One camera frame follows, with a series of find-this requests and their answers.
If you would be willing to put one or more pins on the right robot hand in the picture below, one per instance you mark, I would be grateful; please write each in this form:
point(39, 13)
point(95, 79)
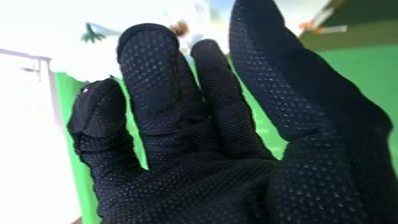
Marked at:
point(214, 173)

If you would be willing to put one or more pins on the white sheet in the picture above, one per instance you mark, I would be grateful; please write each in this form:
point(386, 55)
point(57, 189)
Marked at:
point(47, 23)

